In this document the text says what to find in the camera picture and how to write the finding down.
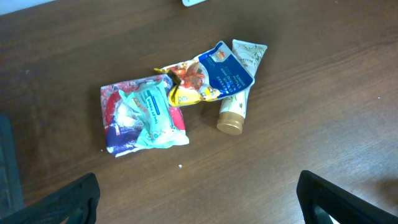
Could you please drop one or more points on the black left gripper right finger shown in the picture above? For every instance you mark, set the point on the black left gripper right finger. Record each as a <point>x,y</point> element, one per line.
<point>322,202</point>

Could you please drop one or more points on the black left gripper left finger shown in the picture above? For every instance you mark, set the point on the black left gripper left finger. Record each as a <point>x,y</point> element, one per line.
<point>74,203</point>

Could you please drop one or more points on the red purple tissue pack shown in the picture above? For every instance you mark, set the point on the red purple tissue pack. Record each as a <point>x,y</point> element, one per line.
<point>120,122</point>

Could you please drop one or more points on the white shampoo tube gold cap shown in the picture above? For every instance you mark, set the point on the white shampoo tube gold cap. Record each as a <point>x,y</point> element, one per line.
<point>233,108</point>

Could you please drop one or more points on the teal toilet tissue pack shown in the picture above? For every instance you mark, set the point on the teal toilet tissue pack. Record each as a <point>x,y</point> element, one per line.
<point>159,130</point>

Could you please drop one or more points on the blue yellow paste sachet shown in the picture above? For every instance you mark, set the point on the blue yellow paste sachet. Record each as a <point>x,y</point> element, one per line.
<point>210,76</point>

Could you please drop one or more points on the white barcode scanner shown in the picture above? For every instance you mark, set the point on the white barcode scanner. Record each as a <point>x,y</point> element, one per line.
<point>189,3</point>

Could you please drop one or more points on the grey plastic mesh basket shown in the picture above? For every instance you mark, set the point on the grey plastic mesh basket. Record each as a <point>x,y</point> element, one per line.
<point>11,191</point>

